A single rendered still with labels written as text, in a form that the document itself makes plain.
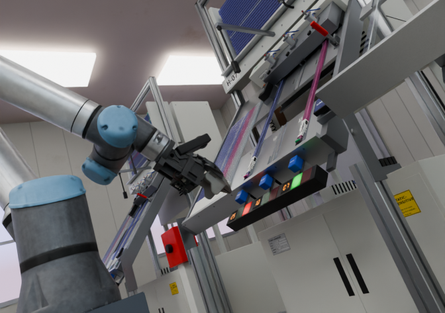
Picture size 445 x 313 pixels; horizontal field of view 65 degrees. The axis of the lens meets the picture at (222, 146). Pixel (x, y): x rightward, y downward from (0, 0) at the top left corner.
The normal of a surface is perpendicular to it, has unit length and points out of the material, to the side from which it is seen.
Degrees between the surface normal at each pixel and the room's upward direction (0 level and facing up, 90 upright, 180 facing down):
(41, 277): 72
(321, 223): 90
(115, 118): 90
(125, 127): 89
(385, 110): 90
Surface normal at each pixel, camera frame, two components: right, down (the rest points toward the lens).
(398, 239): -0.79, 0.08
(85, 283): 0.53, -0.70
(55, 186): 0.51, -0.49
